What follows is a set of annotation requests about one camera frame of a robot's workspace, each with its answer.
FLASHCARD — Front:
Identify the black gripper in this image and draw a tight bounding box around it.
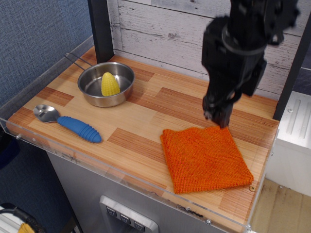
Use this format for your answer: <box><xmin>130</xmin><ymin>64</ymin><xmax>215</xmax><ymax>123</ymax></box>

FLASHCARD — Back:
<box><xmin>202</xmin><ymin>16</ymin><xmax>264</xmax><ymax>128</ymax></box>

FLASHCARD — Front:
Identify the orange cloth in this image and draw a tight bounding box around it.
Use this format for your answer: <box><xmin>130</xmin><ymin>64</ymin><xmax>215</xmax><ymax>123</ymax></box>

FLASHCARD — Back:
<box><xmin>160</xmin><ymin>127</ymin><xmax>254</xmax><ymax>194</ymax></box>

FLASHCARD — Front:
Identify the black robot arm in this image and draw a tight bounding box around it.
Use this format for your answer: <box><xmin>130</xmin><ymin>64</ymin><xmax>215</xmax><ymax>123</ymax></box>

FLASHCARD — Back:
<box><xmin>202</xmin><ymin>0</ymin><xmax>299</xmax><ymax>128</ymax></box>

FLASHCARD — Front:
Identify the stainless steel pan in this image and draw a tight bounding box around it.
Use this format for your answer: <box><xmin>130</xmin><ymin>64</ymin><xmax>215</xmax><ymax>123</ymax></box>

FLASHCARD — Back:
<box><xmin>73</xmin><ymin>58</ymin><xmax>135</xmax><ymax>107</ymax></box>

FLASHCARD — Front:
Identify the yellow toy corn cob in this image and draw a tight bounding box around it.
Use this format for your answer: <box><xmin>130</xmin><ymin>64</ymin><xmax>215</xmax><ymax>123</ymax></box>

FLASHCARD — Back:
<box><xmin>101</xmin><ymin>72</ymin><xmax>121</xmax><ymax>97</ymax></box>

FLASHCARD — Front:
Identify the silver dispenser button panel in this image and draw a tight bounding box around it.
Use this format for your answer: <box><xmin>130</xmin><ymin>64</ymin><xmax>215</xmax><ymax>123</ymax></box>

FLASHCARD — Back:
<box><xmin>99</xmin><ymin>195</ymin><xmax>159</xmax><ymax>233</ymax></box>

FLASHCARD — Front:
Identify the grey toy fridge cabinet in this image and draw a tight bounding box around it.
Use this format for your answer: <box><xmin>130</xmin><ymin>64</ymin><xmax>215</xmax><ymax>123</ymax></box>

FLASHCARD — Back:
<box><xmin>48</xmin><ymin>153</ymin><xmax>249</xmax><ymax>233</ymax></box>

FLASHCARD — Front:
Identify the yellow object bottom left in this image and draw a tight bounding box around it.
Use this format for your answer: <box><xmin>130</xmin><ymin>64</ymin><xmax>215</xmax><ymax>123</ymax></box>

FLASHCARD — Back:
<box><xmin>18</xmin><ymin>223</ymin><xmax>34</xmax><ymax>233</ymax></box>

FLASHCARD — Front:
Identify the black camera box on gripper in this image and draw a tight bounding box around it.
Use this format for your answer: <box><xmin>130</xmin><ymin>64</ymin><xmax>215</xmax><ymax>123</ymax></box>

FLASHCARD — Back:
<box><xmin>242</xmin><ymin>59</ymin><xmax>267</xmax><ymax>96</ymax></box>

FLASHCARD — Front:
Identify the white aluminium rail block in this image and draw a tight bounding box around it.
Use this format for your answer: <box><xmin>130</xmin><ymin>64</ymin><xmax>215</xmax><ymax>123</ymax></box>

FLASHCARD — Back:
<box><xmin>277</xmin><ymin>91</ymin><xmax>311</xmax><ymax>149</ymax></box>

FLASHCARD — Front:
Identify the dark right frame post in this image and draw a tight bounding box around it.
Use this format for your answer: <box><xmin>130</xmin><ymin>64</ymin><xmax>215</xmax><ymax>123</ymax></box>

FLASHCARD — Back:
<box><xmin>273</xmin><ymin>15</ymin><xmax>311</xmax><ymax>121</ymax></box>

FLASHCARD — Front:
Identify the dark frame post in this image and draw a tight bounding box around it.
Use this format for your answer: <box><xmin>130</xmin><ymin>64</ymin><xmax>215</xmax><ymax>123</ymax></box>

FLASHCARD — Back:
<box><xmin>273</xmin><ymin>15</ymin><xmax>311</xmax><ymax>121</ymax></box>
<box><xmin>87</xmin><ymin>0</ymin><xmax>114</xmax><ymax>63</ymax></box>

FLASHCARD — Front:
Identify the dark left frame post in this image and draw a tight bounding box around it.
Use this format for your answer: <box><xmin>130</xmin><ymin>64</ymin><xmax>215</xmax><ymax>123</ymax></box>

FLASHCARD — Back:
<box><xmin>87</xmin><ymin>0</ymin><xmax>114</xmax><ymax>63</ymax></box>

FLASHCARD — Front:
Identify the blue handled metal spoon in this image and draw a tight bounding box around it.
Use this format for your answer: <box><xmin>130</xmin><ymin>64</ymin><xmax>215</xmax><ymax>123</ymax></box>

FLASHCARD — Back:
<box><xmin>33</xmin><ymin>104</ymin><xmax>102</xmax><ymax>143</ymax></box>

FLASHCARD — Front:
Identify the black braided cable bundle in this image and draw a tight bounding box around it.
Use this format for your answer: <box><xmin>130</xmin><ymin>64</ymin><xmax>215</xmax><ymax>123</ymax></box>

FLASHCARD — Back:
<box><xmin>0</xmin><ymin>206</ymin><xmax>46</xmax><ymax>233</ymax></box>

